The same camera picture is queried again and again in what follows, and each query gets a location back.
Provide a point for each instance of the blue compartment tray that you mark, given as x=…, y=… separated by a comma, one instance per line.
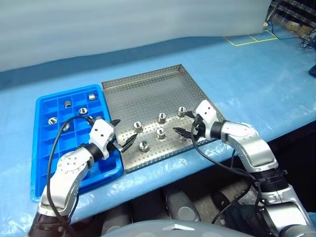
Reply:
x=42, y=138

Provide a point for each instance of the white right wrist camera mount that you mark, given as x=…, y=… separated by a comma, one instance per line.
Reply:
x=207, y=111

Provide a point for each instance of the blue foam table cover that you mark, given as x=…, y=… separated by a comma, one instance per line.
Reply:
x=247, y=74

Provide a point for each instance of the white foam backdrop sheet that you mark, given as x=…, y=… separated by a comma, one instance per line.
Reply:
x=123, y=24

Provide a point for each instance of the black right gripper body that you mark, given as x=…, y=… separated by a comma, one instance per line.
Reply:
x=198, y=130

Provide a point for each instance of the grey robot torso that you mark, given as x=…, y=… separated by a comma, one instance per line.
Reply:
x=160, y=229

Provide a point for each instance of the small white cap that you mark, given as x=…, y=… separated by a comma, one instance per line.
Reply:
x=265, y=24

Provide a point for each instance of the perforated stainless steel tray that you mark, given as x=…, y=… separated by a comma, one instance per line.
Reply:
x=148, y=98

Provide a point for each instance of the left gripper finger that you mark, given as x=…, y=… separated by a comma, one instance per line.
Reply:
x=116, y=123
x=129, y=143

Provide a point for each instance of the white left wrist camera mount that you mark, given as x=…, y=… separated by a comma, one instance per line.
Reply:
x=101, y=130

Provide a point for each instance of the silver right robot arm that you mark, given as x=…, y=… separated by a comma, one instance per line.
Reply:
x=247, y=138

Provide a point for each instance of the dark storage shelf rack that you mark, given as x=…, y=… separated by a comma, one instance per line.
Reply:
x=296, y=14

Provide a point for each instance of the dark grey rounded shape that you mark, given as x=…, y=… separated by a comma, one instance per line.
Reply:
x=116, y=219
x=182, y=205

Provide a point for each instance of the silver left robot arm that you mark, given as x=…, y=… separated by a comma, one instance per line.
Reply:
x=66, y=168

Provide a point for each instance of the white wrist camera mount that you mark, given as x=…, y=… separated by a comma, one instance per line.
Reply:
x=101, y=130
x=207, y=111

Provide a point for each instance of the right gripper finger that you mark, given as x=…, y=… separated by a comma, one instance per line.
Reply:
x=190, y=115
x=183, y=132

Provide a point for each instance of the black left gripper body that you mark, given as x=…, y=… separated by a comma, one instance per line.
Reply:
x=114, y=145

